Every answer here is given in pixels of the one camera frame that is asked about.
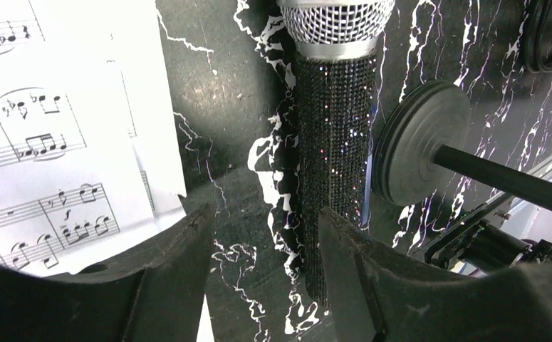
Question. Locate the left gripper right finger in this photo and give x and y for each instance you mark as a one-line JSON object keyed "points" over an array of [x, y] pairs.
{"points": [[378, 294]]}

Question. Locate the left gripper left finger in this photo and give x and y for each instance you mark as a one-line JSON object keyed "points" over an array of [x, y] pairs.
{"points": [[151, 292]]}

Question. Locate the sheet music page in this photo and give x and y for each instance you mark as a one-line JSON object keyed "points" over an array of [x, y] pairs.
{"points": [[140, 58], [71, 192]]}

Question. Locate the black microphone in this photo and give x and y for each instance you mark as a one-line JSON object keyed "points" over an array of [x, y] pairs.
{"points": [[334, 66]]}

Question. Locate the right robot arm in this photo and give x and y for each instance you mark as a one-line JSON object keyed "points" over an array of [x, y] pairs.
{"points": [[485, 247]]}

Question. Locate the aluminium frame rail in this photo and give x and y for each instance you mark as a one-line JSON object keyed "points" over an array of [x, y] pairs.
{"points": [[535, 174]]}

